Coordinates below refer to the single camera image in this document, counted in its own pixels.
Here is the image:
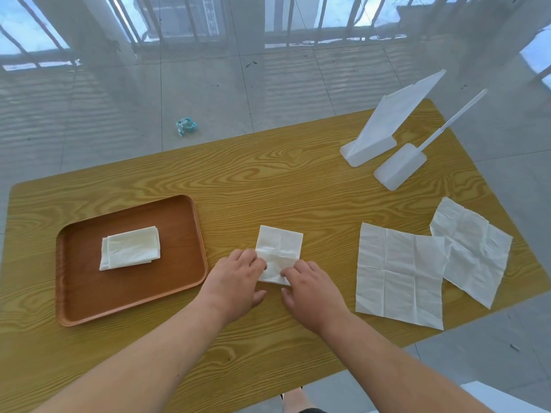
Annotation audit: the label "person's left forearm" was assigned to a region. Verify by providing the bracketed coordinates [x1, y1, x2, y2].
[32, 294, 231, 413]

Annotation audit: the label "metal window guard bars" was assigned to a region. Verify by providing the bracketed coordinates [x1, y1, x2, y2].
[263, 0, 409, 50]
[0, 0, 226, 73]

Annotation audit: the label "person's right hand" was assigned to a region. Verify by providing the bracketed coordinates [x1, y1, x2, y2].
[281, 259, 352, 336]

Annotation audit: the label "wide white plastic napkin stand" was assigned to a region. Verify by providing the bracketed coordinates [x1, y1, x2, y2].
[339, 69, 447, 168]

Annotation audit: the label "white furniture corner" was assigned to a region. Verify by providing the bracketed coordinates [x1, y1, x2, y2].
[459, 381, 551, 413]

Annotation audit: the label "person's left hand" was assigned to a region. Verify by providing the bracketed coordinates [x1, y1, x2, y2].
[195, 248, 268, 327]

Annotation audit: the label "sheer white curtain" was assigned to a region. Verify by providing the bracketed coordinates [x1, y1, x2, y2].
[0, 0, 551, 168]

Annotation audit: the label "person's right forearm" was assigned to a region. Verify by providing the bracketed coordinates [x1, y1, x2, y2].
[319, 311, 496, 413]

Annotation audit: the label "person's leg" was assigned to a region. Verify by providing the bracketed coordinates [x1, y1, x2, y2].
[281, 385, 329, 413]

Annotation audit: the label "brown wooden tray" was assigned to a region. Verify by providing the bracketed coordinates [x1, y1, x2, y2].
[55, 194, 209, 328]

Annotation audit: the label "unfolded white paper napkin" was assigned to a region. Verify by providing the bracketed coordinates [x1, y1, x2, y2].
[356, 222, 449, 331]
[430, 197, 514, 309]

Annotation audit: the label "crumpled blue white wrapper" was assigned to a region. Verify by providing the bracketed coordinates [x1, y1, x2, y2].
[175, 117, 198, 137]

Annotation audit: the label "half-folded white paper napkin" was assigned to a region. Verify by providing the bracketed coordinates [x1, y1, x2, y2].
[255, 225, 304, 287]

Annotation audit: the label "folded white paper napkin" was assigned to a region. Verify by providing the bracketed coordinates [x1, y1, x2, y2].
[99, 226, 161, 271]

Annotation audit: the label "narrow white plastic stand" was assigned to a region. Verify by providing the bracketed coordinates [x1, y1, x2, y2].
[374, 89, 488, 191]

